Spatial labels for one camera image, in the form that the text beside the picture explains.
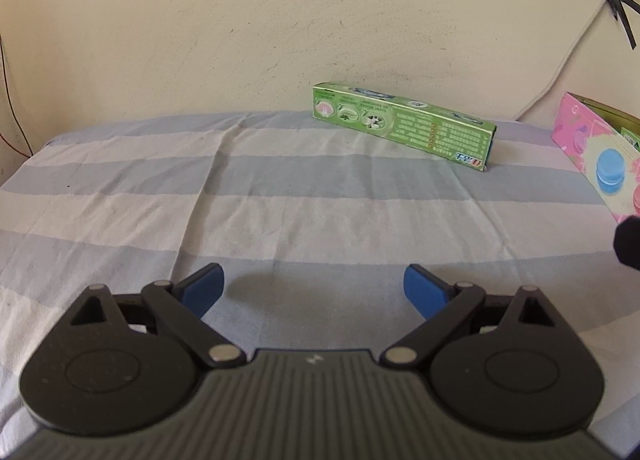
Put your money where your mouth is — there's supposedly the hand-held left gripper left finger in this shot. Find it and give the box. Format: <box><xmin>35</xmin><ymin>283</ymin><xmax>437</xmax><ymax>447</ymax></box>
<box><xmin>69</xmin><ymin>263</ymin><xmax>247</xmax><ymax>370</ymax></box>

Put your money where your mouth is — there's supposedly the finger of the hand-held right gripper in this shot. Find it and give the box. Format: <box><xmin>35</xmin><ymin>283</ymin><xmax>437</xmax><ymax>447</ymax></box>
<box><xmin>612</xmin><ymin>216</ymin><xmax>640</xmax><ymax>271</ymax></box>

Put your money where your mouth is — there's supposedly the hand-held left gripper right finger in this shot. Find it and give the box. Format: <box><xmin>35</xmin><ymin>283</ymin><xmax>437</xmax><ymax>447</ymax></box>
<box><xmin>382</xmin><ymin>263</ymin><xmax>560</xmax><ymax>370</ymax></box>

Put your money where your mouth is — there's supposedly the pink tin box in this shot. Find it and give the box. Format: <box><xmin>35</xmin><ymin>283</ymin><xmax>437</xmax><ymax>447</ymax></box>
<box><xmin>551</xmin><ymin>91</ymin><xmax>640</xmax><ymax>227</ymax></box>

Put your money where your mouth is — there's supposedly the striped bed sheet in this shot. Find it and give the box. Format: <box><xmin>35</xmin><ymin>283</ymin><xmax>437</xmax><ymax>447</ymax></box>
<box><xmin>0</xmin><ymin>110</ymin><xmax>640</xmax><ymax>443</ymax></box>

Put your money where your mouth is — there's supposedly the white cable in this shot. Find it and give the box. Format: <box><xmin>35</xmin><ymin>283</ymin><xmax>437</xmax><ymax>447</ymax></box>
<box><xmin>510</xmin><ymin>0</ymin><xmax>621</xmax><ymax>121</ymax></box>

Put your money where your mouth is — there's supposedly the thin dark wall wire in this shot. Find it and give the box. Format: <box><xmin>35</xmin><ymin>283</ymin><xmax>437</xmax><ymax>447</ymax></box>
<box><xmin>0</xmin><ymin>34</ymin><xmax>36</xmax><ymax>159</ymax></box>

